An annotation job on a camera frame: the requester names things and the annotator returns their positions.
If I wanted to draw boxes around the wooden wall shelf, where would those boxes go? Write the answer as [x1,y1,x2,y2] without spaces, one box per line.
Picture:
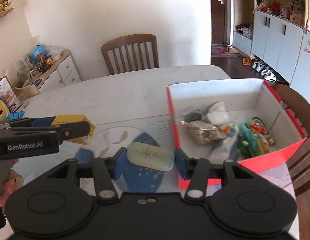
[0,1,15,19]

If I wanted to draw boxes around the small dark packet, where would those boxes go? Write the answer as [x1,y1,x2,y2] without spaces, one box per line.
[184,112,203,122]

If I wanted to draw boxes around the silver foil packet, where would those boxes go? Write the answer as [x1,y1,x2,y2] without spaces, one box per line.
[186,120,227,146]

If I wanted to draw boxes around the yellow black container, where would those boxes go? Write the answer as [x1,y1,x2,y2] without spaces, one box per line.
[0,99,11,124]

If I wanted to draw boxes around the clear plastic bag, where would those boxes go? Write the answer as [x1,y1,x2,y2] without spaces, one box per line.
[46,44,65,60]

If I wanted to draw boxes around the pale green oval case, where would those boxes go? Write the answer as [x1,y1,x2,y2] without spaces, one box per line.
[126,142,175,172]

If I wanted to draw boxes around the blue cloth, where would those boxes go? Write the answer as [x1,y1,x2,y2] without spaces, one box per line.
[5,110,29,121]

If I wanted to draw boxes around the pair of white shoes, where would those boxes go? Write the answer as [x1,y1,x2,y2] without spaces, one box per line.
[261,69,277,82]

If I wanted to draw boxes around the colourful plush toy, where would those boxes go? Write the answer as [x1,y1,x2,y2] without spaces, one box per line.
[236,121,276,155]

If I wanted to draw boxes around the clear plastic container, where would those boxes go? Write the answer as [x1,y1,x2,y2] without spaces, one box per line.
[2,56,32,87]

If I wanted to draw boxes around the grey plastic bag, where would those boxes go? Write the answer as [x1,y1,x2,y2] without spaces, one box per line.
[242,24,254,38]

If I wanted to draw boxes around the small yellow box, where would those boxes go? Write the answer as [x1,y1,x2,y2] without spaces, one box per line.
[50,114,96,145]

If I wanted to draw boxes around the red snack bag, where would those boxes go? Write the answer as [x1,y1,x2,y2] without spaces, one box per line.
[0,76,22,113]

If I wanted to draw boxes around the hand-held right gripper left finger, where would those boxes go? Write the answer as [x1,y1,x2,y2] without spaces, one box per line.
[45,147,128,202]

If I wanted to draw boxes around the person's left hand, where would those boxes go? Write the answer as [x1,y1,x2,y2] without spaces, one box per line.
[0,159,24,208]

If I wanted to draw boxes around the large grey wall cabinet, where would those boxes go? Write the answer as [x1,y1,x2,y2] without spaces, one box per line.
[230,0,310,93]

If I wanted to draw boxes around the dark brown door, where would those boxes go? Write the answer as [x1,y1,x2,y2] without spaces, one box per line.
[209,0,232,46]

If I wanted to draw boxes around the clear drinking glass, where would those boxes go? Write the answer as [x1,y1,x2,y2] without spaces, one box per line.
[19,93,30,108]

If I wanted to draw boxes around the brown wooden chair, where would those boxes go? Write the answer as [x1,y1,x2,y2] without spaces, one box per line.
[274,84,310,198]
[101,34,160,75]

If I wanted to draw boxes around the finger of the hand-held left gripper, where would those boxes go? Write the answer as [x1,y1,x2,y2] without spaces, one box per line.
[0,116,56,130]
[5,121,91,145]

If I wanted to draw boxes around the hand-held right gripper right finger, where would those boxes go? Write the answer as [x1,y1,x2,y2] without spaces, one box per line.
[174,148,255,202]

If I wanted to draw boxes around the red cardboard shoe box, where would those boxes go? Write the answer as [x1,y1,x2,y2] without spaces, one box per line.
[166,79,308,190]

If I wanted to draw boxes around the white plastic wrapper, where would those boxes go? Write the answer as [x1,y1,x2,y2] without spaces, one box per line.
[207,101,229,124]

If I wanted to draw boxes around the white wooden side cabinet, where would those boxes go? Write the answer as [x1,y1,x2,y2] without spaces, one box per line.
[32,49,82,93]

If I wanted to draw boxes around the patterned door rug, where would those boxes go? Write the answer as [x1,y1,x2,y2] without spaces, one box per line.
[211,44,242,58]

